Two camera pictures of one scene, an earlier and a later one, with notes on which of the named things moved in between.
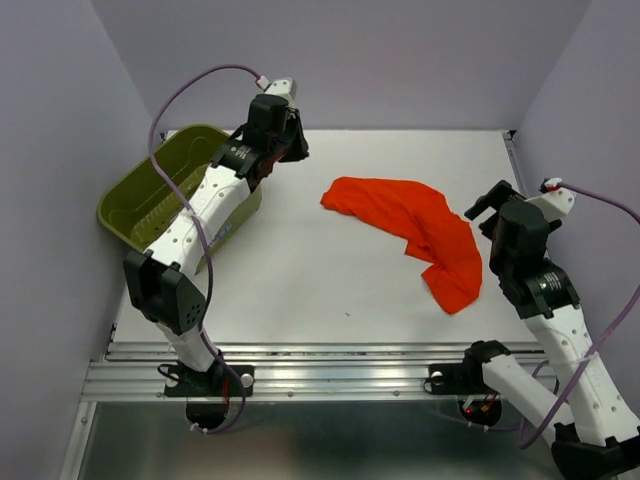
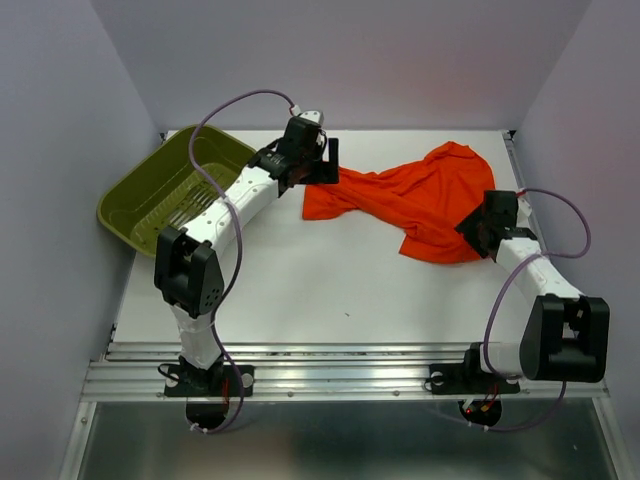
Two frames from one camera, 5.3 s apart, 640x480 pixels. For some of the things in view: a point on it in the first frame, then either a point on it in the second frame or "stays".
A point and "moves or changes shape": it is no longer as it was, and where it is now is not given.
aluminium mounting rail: (305, 371) stays
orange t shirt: (441, 242) moves or changes shape
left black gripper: (301, 151) -> (325, 171)
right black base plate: (458, 379) stays
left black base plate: (215, 382) stays
